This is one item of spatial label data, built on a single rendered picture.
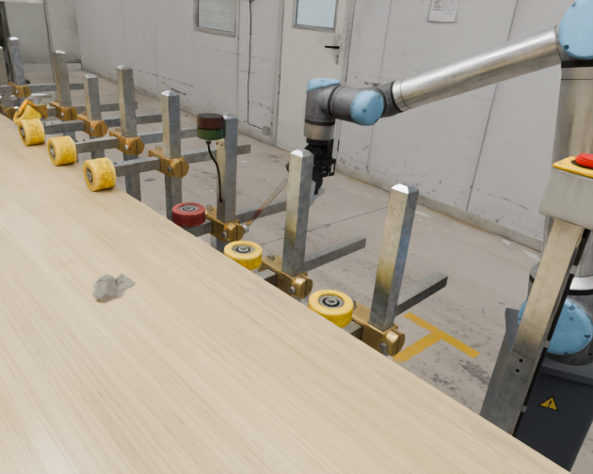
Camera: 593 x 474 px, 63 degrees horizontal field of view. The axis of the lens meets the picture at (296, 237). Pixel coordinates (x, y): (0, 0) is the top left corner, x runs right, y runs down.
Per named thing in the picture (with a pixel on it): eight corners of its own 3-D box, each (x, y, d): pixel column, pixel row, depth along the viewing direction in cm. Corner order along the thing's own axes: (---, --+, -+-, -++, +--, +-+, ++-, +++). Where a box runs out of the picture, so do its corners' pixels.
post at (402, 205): (365, 390, 105) (403, 179, 85) (378, 400, 103) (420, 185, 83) (355, 398, 103) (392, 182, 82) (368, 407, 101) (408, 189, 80)
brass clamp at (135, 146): (126, 144, 161) (124, 128, 159) (146, 153, 153) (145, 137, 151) (107, 146, 157) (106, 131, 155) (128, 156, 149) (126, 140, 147)
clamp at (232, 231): (213, 223, 134) (213, 205, 132) (244, 240, 125) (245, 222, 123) (196, 228, 130) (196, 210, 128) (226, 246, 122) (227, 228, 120)
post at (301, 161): (286, 336, 121) (302, 147, 101) (296, 342, 119) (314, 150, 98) (276, 341, 119) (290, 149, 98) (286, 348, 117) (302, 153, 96)
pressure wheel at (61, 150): (67, 130, 143) (78, 150, 141) (64, 149, 149) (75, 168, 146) (45, 132, 139) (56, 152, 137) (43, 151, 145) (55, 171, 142)
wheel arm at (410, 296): (433, 283, 120) (437, 268, 118) (445, 290, 118) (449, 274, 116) (310, 355, 92) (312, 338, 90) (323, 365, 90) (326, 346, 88)
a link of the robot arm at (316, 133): (320, 127, 136) (296, 119, 142) (318, 144, 138) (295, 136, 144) (341, 124, 142) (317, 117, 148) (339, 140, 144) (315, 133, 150)
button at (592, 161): (578, 164, 65) (583, 150, 64) (612, 171, 62) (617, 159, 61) (568, 168, 62) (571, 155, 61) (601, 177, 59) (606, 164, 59)
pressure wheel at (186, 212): (194, 238, 130) (193, 197, 125) (212, 249, 125) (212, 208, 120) (167, 245, 125) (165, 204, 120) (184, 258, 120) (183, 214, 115)
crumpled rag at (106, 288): (105, 274, 90) (104, 262, 89) (139, 279, 89) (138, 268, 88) (76, 298, 82) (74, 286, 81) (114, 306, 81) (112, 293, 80)
